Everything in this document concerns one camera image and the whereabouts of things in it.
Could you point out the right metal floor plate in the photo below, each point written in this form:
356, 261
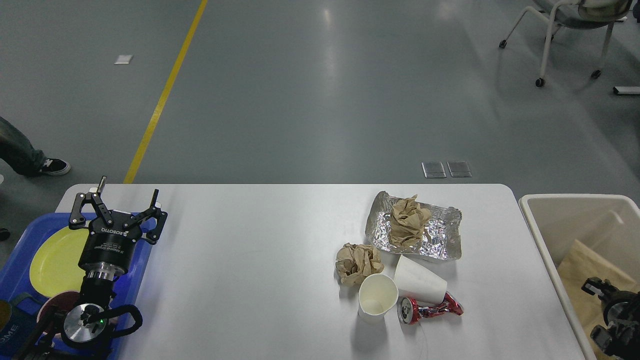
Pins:
459, 169

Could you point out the person's legs in jeans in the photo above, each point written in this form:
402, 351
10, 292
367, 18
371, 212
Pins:
17, 151

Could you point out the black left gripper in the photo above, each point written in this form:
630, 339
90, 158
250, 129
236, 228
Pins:
111, 247

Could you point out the left metal floor plate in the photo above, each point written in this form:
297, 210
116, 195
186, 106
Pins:
433, 170

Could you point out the white floor marker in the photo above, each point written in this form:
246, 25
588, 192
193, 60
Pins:
123, 59

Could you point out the beige plastic bin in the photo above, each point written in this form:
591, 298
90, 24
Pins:
609, 224

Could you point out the dark teal mug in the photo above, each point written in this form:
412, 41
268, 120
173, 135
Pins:
18, 318

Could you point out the tipped white paper cup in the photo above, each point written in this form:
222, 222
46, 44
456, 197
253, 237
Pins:
415, 281

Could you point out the white office chair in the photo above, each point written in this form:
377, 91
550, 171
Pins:
575, 14

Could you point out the white paper cup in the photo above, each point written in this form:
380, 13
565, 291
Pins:
378, 293
415, 281

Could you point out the yellow plastic plate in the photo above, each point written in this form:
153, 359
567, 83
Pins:
54, 268

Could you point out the crumpled brown paper ball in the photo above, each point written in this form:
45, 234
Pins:
355, 262

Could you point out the crumpled brown paper on foil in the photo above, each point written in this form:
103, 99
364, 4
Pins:
407, 222

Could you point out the crumpled aluminium foil sheet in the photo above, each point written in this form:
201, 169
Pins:
440, 241

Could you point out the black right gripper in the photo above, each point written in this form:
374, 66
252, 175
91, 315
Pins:
621, 338

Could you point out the white bar on floor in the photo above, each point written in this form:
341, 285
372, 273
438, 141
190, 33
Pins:
626, 90

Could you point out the pink mug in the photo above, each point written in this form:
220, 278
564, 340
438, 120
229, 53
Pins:
55, 302

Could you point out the brown paper bag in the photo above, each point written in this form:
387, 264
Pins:
578, 265

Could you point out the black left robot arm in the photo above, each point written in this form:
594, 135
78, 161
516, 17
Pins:
97, 286

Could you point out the metal floor plate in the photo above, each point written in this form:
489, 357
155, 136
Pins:
433, 170
459, 169

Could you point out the crushed red soda can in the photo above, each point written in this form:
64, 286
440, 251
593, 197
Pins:
409, 312

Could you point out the black and white shoe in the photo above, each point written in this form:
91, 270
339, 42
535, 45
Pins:
54, 167

